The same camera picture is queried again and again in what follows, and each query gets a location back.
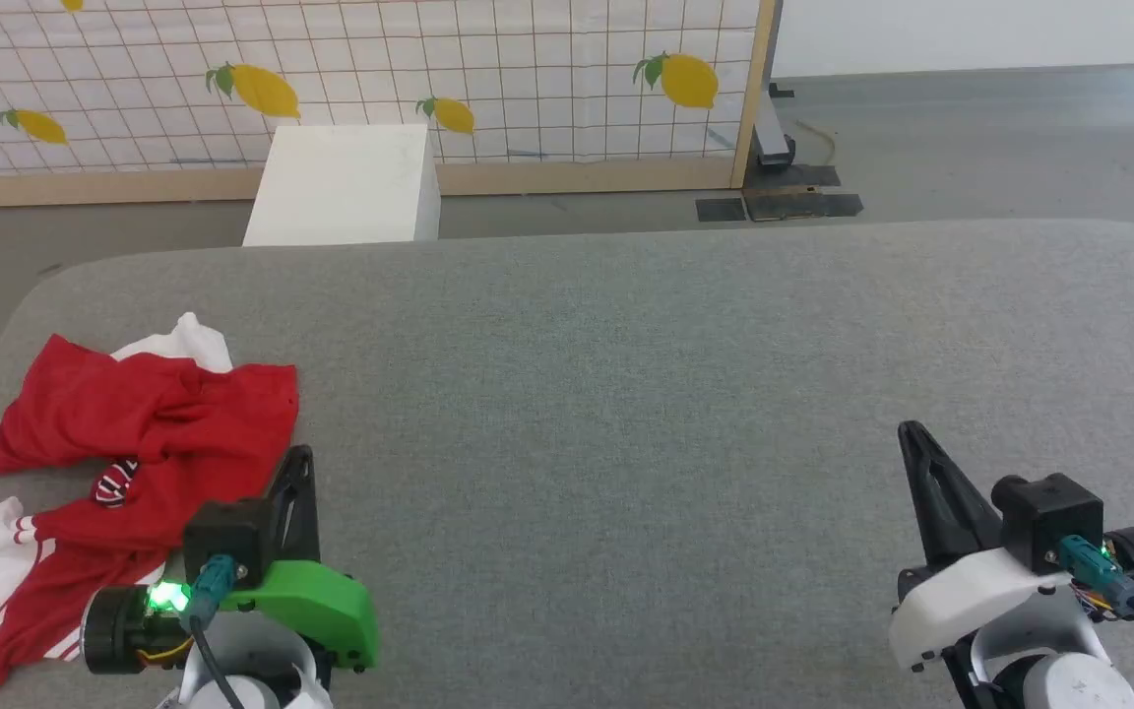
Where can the grey metal stand post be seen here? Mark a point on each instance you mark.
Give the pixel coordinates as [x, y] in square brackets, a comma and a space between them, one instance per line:
[772, 138]

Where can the lemon print grid partition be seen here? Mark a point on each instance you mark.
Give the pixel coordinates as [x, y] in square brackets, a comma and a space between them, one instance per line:
[528, 59]

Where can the red and white shirt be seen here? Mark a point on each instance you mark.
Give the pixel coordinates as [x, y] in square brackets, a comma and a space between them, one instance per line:
[163, 423]

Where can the white box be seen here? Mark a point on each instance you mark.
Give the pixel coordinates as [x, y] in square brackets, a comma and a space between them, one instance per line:
[341, 187]

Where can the small black floor mat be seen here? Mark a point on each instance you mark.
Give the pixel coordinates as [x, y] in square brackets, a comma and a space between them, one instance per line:
[721, 210]

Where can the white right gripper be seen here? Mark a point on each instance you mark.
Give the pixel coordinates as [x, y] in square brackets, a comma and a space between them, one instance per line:
[971, 601]

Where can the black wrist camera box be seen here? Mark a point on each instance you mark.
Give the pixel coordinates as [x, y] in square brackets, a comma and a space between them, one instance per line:
[224, 540]
[1049, 517]

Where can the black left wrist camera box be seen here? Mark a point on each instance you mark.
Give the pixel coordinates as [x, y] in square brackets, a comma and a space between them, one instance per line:
[224, 540]

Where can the large black floor mat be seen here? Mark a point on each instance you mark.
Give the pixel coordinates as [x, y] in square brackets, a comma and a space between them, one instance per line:
[803, 197]

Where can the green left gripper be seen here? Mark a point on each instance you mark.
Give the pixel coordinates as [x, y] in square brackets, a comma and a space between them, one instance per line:
[316, 606]

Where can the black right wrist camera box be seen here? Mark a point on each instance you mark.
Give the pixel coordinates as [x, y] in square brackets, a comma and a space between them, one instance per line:
[1049, 517]

